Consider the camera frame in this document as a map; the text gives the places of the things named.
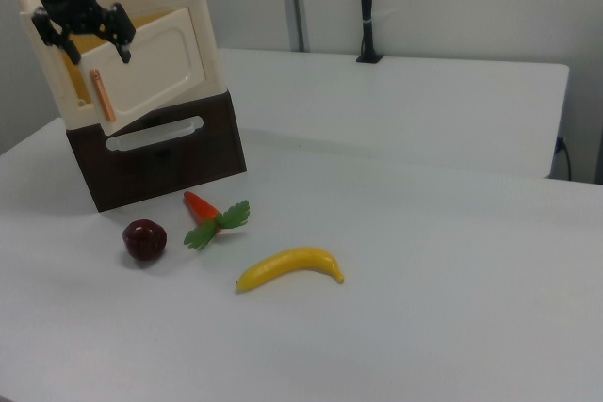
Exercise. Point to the cream cabinet door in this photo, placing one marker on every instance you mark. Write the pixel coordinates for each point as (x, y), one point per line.
(151, 68)

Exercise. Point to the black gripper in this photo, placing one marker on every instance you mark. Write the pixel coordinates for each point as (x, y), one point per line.
(70, 4)

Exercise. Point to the cream plastic cabinet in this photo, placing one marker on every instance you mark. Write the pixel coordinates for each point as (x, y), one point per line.
(198, 20)

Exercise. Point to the dark brown wooden drawer box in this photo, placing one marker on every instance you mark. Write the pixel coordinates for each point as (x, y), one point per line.
(188, 162)

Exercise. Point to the orange toy carrot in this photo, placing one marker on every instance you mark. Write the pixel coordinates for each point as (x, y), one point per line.
(202, 211)

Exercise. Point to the yellow toy banana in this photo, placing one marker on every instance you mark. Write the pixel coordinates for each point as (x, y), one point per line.
(287, 265)

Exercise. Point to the black pole with clamp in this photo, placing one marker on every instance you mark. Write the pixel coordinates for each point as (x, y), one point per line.
(366, 6)

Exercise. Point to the red toy apple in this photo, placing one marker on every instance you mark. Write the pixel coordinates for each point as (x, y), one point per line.
(145, 240)

